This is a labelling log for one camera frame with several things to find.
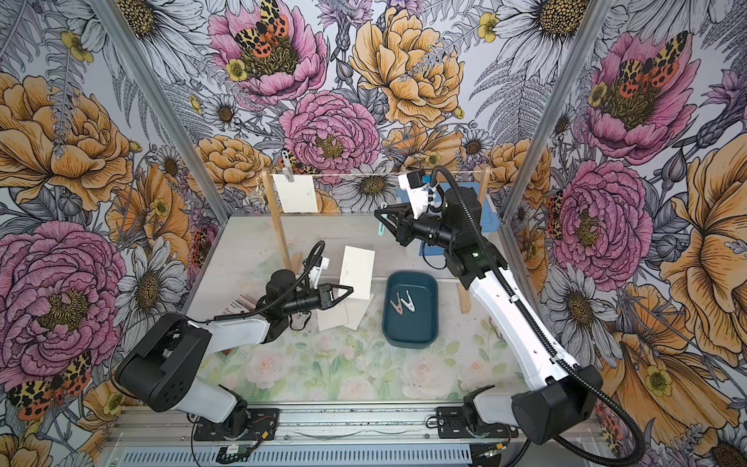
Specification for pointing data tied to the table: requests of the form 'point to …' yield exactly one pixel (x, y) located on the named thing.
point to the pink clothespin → (398, 307)
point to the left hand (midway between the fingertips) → (352, 296)
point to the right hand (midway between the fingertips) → (377, 219)
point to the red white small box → (239, 304)
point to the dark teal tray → (417, 329)
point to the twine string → (375, 170)
